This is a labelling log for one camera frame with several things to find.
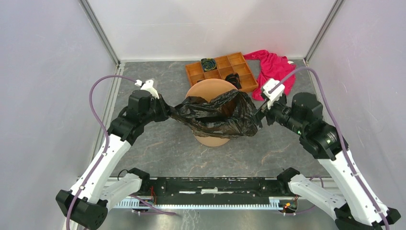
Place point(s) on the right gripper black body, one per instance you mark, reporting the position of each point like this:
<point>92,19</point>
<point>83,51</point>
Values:
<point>280,112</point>

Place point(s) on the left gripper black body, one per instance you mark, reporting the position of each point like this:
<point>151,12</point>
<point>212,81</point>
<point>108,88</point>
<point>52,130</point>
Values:
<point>157,111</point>

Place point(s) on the black trash bag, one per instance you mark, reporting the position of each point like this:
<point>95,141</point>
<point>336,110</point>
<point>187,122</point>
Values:
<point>229,115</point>

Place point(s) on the orange plastic trash bin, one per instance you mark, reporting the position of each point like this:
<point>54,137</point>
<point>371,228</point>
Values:
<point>210,89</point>

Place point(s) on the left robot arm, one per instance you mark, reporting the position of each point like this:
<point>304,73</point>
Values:
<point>87,202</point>

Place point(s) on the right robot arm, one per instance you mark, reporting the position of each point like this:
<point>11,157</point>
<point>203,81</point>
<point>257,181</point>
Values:
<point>358,208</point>

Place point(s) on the red cloth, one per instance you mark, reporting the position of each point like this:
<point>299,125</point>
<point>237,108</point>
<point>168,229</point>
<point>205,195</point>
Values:
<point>272,66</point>

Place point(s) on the black rolled bag centre right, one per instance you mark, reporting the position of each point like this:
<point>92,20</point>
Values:
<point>234,79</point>

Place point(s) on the orange compartment tray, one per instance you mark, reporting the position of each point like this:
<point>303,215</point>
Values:
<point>231,63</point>

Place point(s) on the rolled bag with yellow-green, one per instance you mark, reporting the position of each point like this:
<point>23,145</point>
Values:
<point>208,64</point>

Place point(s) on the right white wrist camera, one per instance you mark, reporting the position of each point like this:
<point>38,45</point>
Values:
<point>271,91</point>

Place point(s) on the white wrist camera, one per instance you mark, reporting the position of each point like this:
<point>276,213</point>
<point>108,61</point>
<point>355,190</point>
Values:
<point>148,85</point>
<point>271,91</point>

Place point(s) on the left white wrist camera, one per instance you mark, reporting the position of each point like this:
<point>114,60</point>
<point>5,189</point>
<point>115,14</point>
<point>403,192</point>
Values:
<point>148,85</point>

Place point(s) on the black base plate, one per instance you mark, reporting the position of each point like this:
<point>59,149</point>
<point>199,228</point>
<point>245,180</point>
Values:
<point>213,190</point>

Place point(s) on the aluminium rail frame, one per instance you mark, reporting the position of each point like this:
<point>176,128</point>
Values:
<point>301,187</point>

